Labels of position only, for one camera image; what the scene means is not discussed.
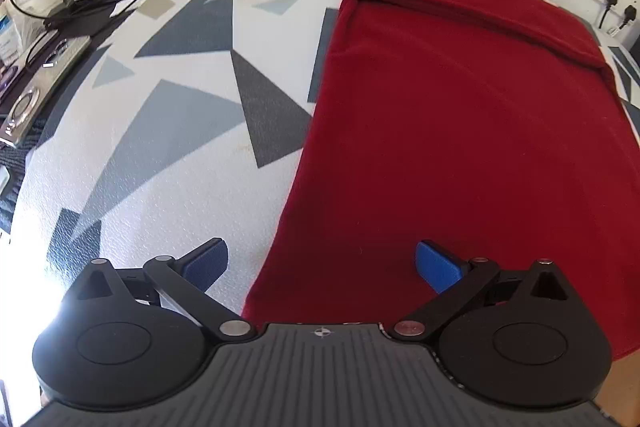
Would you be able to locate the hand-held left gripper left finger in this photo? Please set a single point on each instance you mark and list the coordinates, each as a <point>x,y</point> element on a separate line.
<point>207,259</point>

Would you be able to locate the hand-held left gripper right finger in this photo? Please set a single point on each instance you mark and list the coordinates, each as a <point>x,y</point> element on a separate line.
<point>440,267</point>

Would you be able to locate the red sweater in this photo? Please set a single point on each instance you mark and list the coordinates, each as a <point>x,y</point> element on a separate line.
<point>450,132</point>

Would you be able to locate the geometric patterned mat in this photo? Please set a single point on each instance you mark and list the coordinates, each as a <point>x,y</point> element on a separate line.
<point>175,167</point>

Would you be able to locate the clear-cased smartphone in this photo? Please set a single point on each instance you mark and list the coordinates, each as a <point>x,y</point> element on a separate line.
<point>35,82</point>

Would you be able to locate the purple-cased smartphone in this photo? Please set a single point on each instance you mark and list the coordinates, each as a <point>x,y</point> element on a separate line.
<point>6,82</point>

